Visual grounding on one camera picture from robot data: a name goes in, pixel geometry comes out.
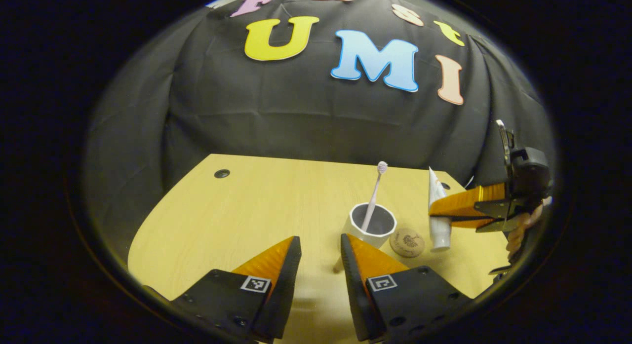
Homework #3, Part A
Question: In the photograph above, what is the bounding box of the pale pink toothbrush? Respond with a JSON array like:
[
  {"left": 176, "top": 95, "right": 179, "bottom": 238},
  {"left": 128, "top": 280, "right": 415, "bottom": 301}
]
[{"left": 360, "top": 161, "right": 388, "bottom": 232}]

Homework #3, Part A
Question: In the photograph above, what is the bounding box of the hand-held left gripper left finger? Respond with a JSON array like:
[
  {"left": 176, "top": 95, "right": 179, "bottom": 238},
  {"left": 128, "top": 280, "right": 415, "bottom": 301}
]
[{"left": 170, "top": 235, "right": 302, "bottom": 342}]

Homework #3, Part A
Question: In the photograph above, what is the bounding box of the round cork coaster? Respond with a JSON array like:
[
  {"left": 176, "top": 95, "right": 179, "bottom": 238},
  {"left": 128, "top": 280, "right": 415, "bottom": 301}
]
[{"left": 389, "top": 228, "right": 425, "bottom": 258}]

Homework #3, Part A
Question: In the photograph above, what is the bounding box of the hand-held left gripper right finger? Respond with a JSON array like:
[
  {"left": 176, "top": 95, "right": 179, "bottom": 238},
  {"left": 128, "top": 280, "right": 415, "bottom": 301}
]
[{"left": 341, "top": 234, "right": 474, "bottom": 342}]

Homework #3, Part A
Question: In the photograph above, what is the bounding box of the light wooden desktop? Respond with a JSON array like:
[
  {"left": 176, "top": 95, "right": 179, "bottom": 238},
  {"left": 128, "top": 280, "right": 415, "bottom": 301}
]
[{"left": 127, "top": 154, "right": 514, "bottom": 344}]

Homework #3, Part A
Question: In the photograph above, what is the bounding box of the white toothpaste tube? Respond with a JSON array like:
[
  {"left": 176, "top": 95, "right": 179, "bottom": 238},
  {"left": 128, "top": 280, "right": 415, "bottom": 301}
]
[{"left": 427, "top": 166, "right": 452, "bottom": 252}]

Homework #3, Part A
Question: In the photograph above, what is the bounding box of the white cup with wooden handle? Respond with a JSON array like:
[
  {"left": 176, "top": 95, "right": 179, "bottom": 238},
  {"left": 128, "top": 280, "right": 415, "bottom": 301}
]
[{"left": 333, "top": 202, "right": 397, "bottom": 274}]

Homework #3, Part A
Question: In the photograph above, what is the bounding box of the black backdrop cloth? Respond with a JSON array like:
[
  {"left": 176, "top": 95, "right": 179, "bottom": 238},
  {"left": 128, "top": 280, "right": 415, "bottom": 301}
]
[{"left": 84, "top": 0, "right": 556, "bottom": 266}]

